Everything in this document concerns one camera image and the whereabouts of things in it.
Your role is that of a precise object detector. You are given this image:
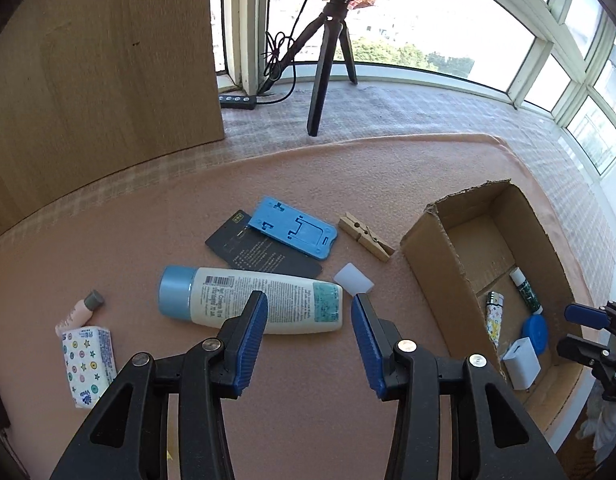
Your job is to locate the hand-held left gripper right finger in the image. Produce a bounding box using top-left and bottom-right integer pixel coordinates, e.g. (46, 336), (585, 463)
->
(350, 294), (569, 480)

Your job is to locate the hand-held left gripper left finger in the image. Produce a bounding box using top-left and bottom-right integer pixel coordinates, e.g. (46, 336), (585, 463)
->
(50, 290), (270, 480)

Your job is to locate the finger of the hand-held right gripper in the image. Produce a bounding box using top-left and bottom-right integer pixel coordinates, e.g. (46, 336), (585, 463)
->
(557, 336), (614, 378)
(564, 302), (614, 331)

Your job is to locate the blue round tape measure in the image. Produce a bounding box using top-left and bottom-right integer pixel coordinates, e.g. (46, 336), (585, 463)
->
(521, 314), (549, 356)

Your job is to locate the white lotion bottle blue cap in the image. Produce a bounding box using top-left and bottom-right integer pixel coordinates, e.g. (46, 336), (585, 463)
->
(158, 266), (345, 335)

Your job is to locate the green lip balm tube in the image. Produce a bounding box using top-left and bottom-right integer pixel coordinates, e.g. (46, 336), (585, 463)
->
(509, 267), (544, 316)

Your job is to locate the white charger plug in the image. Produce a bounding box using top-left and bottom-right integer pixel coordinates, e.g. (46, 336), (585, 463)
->
(502, 337), (541, 391)

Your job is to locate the black card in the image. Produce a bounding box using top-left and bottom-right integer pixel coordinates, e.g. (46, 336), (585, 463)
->
(205, 208), (323, 278)

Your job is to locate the patterned lighter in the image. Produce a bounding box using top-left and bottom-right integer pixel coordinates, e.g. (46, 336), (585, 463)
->
(485, 291), (504, 348)

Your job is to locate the cardboard box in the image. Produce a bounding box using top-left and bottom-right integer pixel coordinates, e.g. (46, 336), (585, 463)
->
(400, 179), (586, 431)

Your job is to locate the patterned tissue pack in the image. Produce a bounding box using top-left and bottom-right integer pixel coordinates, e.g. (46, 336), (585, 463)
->
(60, 326), (118, 408)

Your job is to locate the person's right hand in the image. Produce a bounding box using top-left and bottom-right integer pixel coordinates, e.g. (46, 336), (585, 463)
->
(580, 400), (616, 466)

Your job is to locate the white eraser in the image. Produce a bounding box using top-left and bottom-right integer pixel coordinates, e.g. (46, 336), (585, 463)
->
(333, 263), (375, 295)

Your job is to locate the wooden clothespin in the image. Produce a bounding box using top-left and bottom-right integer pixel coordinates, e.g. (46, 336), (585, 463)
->
(337, 213), (396, 262)

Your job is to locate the blue phone stand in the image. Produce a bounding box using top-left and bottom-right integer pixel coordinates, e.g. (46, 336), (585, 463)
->
(248, 196), (339, 261)

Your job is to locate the small pink bottle grey cap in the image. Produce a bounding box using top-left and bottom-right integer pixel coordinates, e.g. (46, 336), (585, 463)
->
(55, 290), (105, 336)

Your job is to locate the black power strip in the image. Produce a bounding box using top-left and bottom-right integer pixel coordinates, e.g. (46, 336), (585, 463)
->
(218, 92), (257, 111)

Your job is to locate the checked table cloth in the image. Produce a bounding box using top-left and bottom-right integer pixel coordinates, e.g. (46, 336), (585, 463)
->
(0, 82), (616, 306)

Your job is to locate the black tripod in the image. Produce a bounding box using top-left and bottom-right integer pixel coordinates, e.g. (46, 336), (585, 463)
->
(260, 0), (359, 137)

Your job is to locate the green tree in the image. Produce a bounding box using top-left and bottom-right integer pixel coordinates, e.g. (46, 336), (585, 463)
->
(350, 35), (476, 78)

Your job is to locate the large light wooden board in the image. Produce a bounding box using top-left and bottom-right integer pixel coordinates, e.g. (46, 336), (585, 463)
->
(0, 0), (226, 241)

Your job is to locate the black ring light cable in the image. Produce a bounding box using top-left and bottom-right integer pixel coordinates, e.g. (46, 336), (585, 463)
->
(260, 0), (321, 106)

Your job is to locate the white window frame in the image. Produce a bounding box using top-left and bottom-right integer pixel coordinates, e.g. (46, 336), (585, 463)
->
(208, 0), (616, 176)

